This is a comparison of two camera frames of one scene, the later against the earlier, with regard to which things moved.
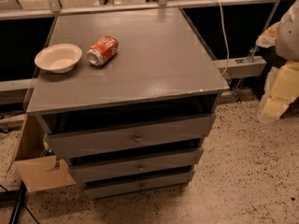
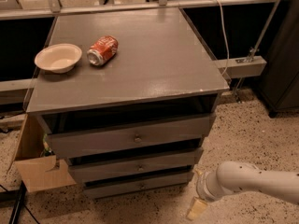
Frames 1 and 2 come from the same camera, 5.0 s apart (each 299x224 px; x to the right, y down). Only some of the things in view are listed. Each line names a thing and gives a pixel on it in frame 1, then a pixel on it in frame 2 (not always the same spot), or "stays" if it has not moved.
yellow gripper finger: (268, 38) → (208, 185)
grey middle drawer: (111, 170) stays
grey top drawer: (129, 134) stays
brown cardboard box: (39, 172) stays
